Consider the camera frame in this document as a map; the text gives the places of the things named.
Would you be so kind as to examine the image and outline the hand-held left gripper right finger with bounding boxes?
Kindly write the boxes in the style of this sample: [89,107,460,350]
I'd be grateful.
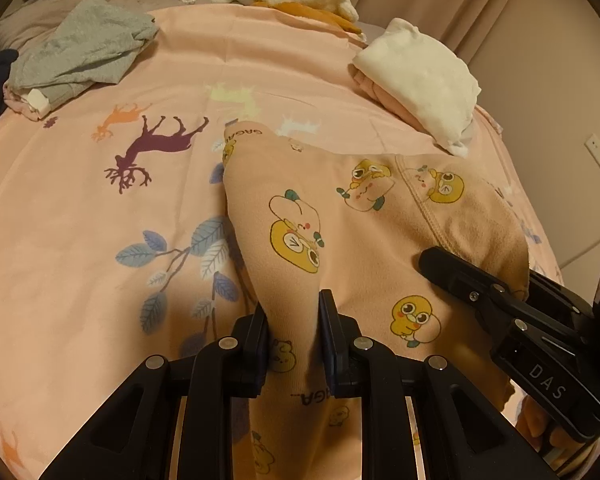
[317,289,556,480]

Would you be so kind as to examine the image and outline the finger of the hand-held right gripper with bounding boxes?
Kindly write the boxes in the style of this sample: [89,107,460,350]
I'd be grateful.
[419,246,518,317]
[527,266,597,313]

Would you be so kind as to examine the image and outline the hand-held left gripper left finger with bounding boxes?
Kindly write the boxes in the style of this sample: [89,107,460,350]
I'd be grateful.
[40,305,272,480]

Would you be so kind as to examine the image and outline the pink cartoon print garment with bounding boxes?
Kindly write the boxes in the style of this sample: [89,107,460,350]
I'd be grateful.
[221,120,532,480]

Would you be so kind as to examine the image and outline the pink and white folded clothes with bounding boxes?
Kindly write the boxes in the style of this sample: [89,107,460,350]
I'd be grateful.
[2,85,52,122]

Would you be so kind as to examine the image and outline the person's right hand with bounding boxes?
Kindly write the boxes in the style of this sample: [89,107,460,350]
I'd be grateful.
[516,392,588,466]

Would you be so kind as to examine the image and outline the white folded garment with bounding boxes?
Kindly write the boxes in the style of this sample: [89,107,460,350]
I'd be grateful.
[352,17,482,157]

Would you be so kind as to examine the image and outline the pink deer print bedsheet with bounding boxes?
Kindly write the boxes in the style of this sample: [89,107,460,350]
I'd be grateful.
[0,2,566,480]

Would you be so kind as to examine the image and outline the grey garment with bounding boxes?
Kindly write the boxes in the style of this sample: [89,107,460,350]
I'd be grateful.
[7,0,160,107]

